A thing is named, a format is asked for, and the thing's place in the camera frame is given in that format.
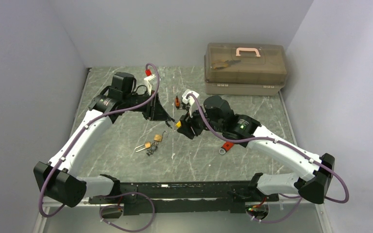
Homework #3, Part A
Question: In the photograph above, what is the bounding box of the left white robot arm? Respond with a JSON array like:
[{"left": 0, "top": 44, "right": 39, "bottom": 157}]
[{"left": 33, "top": 69, "right": 173, "bottom": 207}]

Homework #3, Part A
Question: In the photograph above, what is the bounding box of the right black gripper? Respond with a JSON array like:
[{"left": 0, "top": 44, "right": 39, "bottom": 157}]
[{"left": 177, "top": 101, "right": 225, "bottom": 139}]

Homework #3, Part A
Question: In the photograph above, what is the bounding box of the brown translucent toolbox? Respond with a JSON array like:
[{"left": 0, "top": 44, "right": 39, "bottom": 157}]
[{"left": 204, "top": 43, "right": 288, "bottom": 96}]

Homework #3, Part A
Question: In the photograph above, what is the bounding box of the orange padlock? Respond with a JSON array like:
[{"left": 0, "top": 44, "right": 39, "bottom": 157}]
[{"left": 174, "top": 96, "right": 181, "bottom": 109}]

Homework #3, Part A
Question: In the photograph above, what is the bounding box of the aluminium frame rail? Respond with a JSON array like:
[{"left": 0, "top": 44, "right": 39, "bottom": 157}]
[{"left": 33, "top": 198, "right": 332, "bottom": 233}]

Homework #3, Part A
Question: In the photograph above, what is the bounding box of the black keys bunch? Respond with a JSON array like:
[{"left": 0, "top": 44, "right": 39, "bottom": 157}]
[{"left": 146, "top": 144, "right": 158, "bottom": 156}]

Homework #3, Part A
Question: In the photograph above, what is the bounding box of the brass padlock long shackle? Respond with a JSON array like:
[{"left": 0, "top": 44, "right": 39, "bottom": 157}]
[{"left": 134, "top": 142, "right": 152, "bottom": 152}]

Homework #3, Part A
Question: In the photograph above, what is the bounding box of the pink toolbox handle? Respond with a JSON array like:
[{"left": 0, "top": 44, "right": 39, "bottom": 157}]
[{"left": 236, "top": 47, "right": 261, "bottom": 57}]

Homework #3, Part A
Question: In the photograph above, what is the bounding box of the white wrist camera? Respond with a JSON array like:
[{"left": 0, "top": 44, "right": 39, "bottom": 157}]
[
  {"left": 143, "top": 69, "right": 157, "bottom": 95},
  {"left": 181, "top": 89, "right": 200, "bottom": 118}
]

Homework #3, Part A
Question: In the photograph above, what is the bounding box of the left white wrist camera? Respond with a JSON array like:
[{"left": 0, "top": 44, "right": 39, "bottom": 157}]
[{"left": 143, "top": 69, "right": 157, "bottom": 95}]

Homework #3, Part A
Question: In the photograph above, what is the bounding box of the small brass padlock open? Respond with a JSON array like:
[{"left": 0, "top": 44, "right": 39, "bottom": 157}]
[{"left": 153, "top": 131, "right": 168, "bottom": 142}]

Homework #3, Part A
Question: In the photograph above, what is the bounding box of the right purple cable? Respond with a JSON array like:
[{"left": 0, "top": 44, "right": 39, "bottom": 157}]
[{"left": 188, "top": 93, "right": 350, "bottom": 204}]

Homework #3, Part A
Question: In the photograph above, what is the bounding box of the red handled adjustable wrench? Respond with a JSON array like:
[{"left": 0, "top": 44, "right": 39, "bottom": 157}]
[{"left": 219, "top": 142, "right": 234, "bottom": 155}]

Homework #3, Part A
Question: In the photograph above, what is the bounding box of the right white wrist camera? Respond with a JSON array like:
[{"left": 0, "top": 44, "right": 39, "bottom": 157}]
[{"left": 181, "top": 89, "right": 200, "bottom": 118}]

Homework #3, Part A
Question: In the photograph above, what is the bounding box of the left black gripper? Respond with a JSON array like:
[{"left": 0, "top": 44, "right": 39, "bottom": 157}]
[{"left": 123, "top": 91, "right": 171, "bottom": 122}]

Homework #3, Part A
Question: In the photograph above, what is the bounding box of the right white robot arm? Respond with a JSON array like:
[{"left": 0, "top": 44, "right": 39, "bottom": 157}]
[{"left": 176, "top": 91, "right": 335, "bottom": 204}]

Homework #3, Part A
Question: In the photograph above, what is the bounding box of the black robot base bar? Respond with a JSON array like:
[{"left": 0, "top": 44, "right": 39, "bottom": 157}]
[{"left": 89, "top": 181, "right": 279, "bottom": 216}]

